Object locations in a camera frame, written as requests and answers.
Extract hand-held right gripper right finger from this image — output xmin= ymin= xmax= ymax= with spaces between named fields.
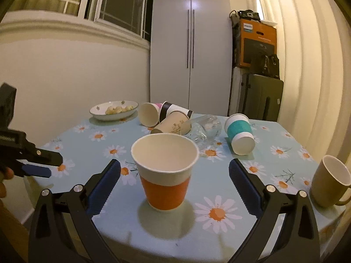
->
xmin=228 ymin=158 xmax=321 ymax=263

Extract white wardrobe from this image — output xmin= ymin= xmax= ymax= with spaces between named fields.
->
xmin=149 ymin=0 xmax=234 ymax=117

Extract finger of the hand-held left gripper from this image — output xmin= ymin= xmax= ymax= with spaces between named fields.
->
xmin=17 ymin=161 xmax=52 ymax=178
xmin=20 ymin=146 xmax=63 ymax=167

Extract olive ceramic mug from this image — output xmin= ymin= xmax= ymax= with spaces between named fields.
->
xmin=310 ymin=155 xmax=351 ymax=208

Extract beige paper cup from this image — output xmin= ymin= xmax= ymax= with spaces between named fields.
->
xmin=150 ymin=111 xmax=192 ymax=137

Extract orange cardboard box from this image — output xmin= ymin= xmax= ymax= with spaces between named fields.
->
xmin=237 ymin=19 xmax=278 ymax=68

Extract clear drinking glass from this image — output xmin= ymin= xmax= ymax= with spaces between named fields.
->
xmin=189 ymin=114 xmax=222 ymax=146

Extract white bowl with food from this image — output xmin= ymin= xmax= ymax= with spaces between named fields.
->
xmin=90 ymin=100 xmax=139 ymax=122

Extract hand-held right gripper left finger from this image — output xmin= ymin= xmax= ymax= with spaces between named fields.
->
xmin=28 ymin=158 xmax=121 ymax=263

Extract teal paper cup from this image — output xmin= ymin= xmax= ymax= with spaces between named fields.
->
xmin=224 ymin=113 xmax=256 ymax=156

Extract white framed window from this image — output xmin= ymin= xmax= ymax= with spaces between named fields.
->
xmin=11 ymin=0 xmax=152 ymax=42

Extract blue daisy tablecloth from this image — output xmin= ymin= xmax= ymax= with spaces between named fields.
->
xmin=30 ymin=112 xmax=347 ymax=263

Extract pale dumplings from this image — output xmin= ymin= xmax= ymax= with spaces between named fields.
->
xmin=105 ymin=105 xmax=135 ymax=115

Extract cream curtain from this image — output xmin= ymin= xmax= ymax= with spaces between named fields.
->
xmin=245 ymin=0 xmax=351 ymax=172

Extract black bag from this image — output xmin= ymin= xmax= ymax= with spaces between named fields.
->
xmin=251 ymin=53 xmax=280 ymax=78

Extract pink paper cup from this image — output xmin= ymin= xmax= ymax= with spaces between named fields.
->
xmin=138 ymin=102 xmax=165 ymax=127

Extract black cables bundle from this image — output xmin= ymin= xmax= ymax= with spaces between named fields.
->
xmin=229 ymin=9 xmax=261 ymax=23

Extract silver suitcase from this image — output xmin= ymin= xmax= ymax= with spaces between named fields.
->
xmin=228 ymin=66 xmax=247 ymax=117

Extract black and white paper cup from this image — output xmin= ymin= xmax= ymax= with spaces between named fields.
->
xmin=160 ymin=101 xmax=193 ymax=120

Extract person's left hand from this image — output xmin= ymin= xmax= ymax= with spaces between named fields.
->
xmin=0 ymin=167 xmax=15 ymax=198

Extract orange paper cup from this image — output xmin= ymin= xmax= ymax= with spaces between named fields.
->
xmin=131 ymin=133 xmax=200 ymax=212

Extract dark green suitcase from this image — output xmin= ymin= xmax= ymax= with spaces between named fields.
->
xmin=241 ymin=73 xmax=285 ymax=121

